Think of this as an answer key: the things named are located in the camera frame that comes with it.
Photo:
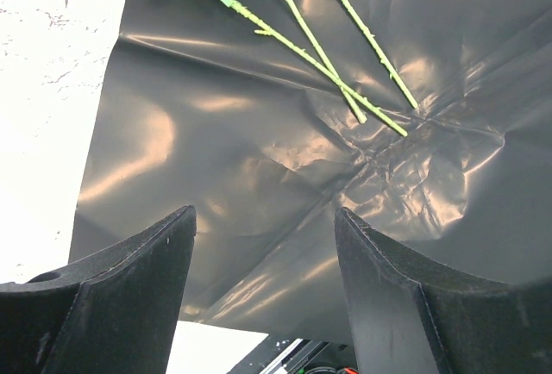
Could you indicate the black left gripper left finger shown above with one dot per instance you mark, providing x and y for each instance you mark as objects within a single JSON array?
[{"x": 114, "y": 311}]

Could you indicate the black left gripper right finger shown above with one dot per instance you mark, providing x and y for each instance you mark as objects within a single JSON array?
[{"x": 411, "y": 314}]

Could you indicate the black wrapping paper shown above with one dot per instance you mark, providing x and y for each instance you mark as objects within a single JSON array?
[{"x": 197, "y": 109}]

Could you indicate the cream flower stem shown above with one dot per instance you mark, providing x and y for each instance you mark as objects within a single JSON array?
[{"x": 361, "y": 117}]

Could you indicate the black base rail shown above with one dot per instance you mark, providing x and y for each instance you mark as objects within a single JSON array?
[{"x": 279, "y": 355}]

